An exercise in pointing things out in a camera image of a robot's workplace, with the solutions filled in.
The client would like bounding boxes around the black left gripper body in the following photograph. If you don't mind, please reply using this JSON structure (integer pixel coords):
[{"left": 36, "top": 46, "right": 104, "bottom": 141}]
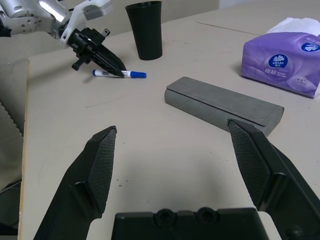
[{"left": 70, "top": 27, "right": 111, "bottom": 71}]

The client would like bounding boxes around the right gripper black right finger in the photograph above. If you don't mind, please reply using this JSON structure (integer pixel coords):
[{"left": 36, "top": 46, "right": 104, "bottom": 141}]
[{"left": 227, "top": 119, "right": 320, "bottom": 240}]

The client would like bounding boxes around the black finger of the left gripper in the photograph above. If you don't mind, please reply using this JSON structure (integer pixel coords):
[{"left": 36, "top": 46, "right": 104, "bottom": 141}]
[
  {"left": 85, "top": 50, "right": 125, "bottom": 77},
  {"left": 98, "top": 45, "right": 128, "bottom": 71}
]

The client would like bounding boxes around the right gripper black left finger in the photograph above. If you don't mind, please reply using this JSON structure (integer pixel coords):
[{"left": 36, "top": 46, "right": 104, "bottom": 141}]
[{"left": 33, "top": 125, "right": 118, "bottom": 240}]

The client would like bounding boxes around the blue-capped white marker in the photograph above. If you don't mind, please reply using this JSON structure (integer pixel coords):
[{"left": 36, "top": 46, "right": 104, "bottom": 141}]
[{"left": 92, "top": 69, "right": 147, "bottom": 80}]

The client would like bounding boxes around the grey glasses case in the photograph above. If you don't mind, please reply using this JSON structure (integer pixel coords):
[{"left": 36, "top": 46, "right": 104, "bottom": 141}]
[{"left": 164, "top": 76, "right": 285, "bottom": 138}]

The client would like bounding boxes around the black plastic cup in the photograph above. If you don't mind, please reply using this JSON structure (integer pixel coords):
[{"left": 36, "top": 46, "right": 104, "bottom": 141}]
[{"left": 124, "top": 1, "right": 163, "bottom": 61}]

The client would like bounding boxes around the purple tissue pack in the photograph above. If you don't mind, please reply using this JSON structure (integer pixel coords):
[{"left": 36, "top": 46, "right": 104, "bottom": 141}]
[{"left": 240, "top": 16, "right": 320, "bottom": 100}]

